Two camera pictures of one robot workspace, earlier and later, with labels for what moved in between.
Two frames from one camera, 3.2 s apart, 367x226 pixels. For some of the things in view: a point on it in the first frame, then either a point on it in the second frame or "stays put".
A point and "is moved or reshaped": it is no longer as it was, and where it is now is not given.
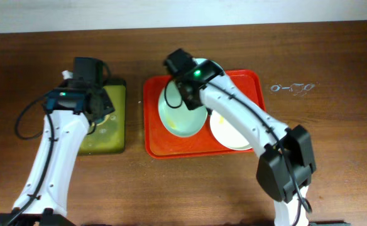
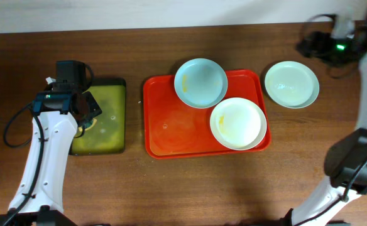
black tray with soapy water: [109, 135] stays put
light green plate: [175, 115] -> [292, 84]
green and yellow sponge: [107, 117] is moved or reshaped
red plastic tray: [159, 143] stays put
